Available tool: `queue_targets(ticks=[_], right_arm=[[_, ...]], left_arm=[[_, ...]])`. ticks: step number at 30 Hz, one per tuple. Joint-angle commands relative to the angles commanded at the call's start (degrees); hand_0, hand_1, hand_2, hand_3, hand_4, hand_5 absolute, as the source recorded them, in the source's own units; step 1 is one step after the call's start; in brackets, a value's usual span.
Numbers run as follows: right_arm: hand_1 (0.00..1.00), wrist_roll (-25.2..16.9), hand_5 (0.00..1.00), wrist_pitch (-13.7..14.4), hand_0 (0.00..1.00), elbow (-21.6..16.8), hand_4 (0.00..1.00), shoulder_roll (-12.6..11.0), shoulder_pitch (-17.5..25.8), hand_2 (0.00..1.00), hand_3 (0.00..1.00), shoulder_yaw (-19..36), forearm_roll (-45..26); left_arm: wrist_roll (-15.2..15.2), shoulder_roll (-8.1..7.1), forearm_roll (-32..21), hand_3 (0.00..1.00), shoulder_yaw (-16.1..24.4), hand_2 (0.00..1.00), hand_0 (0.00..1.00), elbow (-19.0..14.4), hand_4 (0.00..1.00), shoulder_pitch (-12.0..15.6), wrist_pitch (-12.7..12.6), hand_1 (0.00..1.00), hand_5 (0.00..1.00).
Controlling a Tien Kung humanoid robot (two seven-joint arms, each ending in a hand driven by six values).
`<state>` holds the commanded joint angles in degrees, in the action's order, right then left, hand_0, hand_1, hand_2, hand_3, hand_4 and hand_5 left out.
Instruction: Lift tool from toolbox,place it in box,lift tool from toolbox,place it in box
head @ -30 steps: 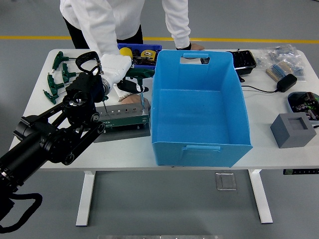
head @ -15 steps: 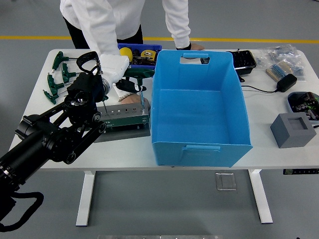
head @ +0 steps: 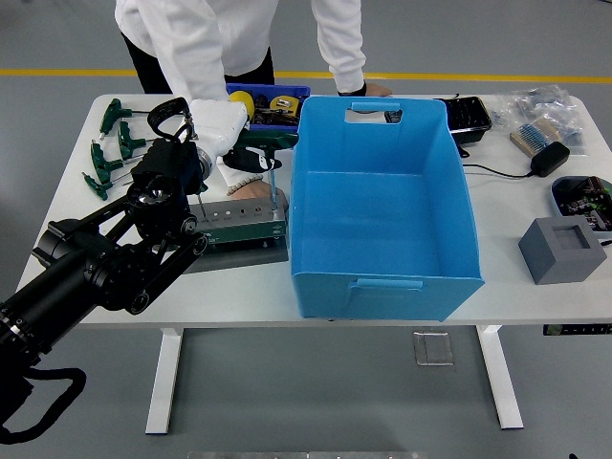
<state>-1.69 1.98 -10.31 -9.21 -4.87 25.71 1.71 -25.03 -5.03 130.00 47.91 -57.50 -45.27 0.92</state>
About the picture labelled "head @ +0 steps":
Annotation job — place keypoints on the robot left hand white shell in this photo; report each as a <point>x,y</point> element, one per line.
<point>215,124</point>

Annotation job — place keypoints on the small blue parts bin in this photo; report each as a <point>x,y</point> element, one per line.
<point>287,88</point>

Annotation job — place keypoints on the green grey hex key stand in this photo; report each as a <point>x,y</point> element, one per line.
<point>248,229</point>

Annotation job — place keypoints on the grey foam block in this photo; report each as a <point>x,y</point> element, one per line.
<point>564,268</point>

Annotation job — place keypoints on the yellow tape measure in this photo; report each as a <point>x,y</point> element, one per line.
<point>282,102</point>

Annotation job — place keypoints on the table height control panel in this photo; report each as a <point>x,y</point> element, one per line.
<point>578,330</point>

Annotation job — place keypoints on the grey-blue tray of parts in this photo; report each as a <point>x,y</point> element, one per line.
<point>581,201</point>

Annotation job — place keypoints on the resistor strip bundle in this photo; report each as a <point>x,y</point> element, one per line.
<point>533,134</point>

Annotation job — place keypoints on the metal floor socket plate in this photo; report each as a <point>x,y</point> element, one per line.
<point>432,349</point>

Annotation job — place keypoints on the black wristband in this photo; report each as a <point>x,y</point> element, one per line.
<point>351,91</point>

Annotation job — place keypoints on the large blue plastic box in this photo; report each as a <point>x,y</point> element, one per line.
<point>363,215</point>

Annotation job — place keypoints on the black plastic tray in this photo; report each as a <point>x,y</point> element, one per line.
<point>466,117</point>

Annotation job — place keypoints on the person's left hand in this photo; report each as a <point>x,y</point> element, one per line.
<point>378,91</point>

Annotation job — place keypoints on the clear bags of components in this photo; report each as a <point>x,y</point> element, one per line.
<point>550,102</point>

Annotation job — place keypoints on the yellow ball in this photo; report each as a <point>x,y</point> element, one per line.
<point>243,99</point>

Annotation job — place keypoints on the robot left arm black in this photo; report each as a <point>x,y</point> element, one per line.
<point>72,272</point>

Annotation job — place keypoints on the white table leg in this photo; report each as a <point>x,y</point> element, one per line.
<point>165,382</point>
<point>499,382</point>

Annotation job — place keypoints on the black power adapter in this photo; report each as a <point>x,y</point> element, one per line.
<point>550,160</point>

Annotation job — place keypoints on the person's right hand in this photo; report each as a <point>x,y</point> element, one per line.
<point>255,190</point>

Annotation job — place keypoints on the person's left forearm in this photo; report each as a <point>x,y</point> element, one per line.
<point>346,62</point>

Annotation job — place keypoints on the dark assorted hardware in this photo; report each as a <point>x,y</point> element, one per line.
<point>265,117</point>

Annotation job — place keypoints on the person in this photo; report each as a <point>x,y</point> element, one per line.
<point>248,33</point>

